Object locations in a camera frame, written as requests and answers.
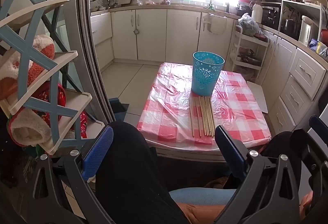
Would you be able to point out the cream lower kitchen cabinets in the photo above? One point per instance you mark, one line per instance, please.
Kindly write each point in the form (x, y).
(153, 34)

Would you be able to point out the plastic bag of greens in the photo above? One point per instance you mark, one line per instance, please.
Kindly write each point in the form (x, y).
(248, 25)

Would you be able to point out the white flat board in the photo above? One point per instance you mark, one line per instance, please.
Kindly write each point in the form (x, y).
(258, 96)

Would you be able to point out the blue snack packet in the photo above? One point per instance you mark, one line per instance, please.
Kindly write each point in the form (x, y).
(314, 45)

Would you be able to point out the white trolley rack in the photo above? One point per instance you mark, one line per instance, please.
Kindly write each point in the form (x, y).
(246, 55)

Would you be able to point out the blue and cream corner shelf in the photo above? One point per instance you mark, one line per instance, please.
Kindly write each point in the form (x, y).
(33, 70)

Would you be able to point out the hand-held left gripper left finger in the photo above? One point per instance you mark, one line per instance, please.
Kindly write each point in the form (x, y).
(98, 152)

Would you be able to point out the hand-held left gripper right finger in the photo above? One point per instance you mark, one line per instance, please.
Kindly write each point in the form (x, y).
(229, 152)

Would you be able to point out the cream drawer cabinets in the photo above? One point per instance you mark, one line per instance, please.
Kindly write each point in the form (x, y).
(292, 75)

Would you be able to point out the white and orange plush slipper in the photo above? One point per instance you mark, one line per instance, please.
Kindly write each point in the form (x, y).
(15, 70)

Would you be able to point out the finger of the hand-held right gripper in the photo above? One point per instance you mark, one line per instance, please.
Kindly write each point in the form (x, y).
(307, 149)
(319, 125)

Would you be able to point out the red checked plastic tablecloth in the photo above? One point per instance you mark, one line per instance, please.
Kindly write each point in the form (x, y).
(174, 101)

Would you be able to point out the black cooking pot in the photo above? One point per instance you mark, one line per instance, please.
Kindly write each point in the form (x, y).
(289, 27)

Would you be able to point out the red patterned plush slipper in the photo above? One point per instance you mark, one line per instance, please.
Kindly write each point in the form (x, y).
(55, 97)

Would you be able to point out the white hanging bin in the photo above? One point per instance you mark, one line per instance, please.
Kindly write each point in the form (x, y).
(214, 24)

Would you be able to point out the white thermos jug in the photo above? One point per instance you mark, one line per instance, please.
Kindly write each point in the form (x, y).
(257, 12)

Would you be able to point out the cream fleece slipper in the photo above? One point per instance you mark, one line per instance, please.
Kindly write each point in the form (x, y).
(28, 129)

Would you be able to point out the row of wooden chopsticks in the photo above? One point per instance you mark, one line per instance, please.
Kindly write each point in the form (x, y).
(203, 116)

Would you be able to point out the white countertop shelf rack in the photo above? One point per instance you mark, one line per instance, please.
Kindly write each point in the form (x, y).
(302, 6)

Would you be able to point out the white electric kettle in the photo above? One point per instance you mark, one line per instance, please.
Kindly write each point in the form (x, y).
(307, 30)

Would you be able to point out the black microwave oven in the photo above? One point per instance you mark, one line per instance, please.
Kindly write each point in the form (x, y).
(271, 15)

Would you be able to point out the teal perforated plastic basket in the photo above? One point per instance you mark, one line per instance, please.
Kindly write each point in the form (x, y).
(207, 75)

